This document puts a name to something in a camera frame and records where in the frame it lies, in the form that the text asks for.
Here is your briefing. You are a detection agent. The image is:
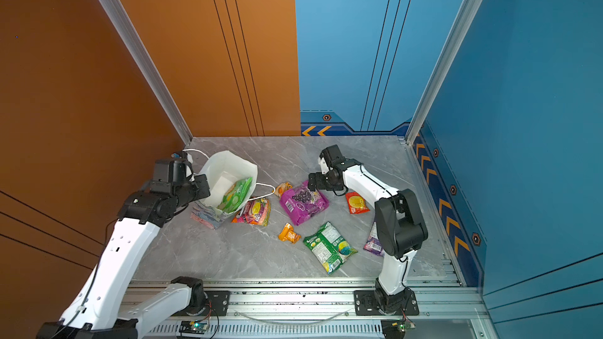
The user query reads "red snack packet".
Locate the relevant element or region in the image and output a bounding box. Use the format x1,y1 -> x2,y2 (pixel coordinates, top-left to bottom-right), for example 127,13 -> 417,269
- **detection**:
345,191 -> 370,214

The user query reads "white paper bag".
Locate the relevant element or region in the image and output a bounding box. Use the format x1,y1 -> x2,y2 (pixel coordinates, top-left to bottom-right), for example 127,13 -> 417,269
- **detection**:
191,151 -> 276,229

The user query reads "purple grape candy bag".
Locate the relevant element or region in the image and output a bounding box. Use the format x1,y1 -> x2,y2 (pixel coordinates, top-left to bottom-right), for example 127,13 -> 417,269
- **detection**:
280,180 -> 329,226

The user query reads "large green chips bag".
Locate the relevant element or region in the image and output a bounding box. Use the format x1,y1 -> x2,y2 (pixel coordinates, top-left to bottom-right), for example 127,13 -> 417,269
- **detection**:
217,177 -> 253,213

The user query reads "purple white snack bag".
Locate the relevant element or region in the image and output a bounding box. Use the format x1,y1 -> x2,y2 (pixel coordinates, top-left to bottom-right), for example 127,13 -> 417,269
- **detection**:
364,222 -> 385,257

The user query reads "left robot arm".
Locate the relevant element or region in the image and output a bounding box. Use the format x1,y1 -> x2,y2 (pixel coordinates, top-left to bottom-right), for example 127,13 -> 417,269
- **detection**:
36,152 -> 210,338

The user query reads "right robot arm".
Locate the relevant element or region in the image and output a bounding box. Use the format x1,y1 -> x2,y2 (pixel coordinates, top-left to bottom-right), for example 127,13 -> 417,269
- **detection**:
309,145 -> 428,315

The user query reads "green pea snack bag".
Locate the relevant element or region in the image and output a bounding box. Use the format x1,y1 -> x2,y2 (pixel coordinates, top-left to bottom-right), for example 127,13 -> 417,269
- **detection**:
303,221 -> 358,275

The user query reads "colourful skittles candy bag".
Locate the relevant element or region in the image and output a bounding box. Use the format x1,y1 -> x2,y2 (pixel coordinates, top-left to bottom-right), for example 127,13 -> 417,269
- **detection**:
232,198 -> 272,226

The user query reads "small orange snack packet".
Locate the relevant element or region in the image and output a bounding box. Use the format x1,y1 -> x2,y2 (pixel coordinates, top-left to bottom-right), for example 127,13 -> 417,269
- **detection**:
275,181 -> 293,199

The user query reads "orange wrapped snack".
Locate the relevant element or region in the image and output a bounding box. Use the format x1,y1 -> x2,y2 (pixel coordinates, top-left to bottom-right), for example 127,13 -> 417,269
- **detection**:
278,223 -> 301,243

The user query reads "left circuit board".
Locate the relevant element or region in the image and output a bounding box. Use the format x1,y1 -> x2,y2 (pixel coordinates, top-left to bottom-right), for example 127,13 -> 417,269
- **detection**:
178,320 -> 210,335

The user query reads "circuit board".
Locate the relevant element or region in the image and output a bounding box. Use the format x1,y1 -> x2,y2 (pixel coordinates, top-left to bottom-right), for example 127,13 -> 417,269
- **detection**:
178,320 -> 210,335
381,320 -> 416,339

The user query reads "right circuit board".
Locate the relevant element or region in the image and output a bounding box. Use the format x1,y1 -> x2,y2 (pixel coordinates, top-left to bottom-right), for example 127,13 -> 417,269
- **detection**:
381,320 -> 416,339

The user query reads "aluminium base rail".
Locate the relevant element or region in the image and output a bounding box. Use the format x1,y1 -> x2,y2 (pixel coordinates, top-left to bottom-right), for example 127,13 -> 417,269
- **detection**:
146,277 -> 497,338

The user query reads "aluminium corner post left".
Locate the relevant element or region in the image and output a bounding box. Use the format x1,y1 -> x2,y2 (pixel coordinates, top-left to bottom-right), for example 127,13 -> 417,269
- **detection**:
98,0 -> 193,145

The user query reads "aluminium corner post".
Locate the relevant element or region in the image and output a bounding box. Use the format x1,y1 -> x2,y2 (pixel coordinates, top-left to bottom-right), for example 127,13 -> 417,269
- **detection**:
405,0 -> 483,146
98,0 -> 193,145

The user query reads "aluminium corner post right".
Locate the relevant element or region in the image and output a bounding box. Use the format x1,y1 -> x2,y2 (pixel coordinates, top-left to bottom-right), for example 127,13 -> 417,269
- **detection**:
405,0 -> 483,146

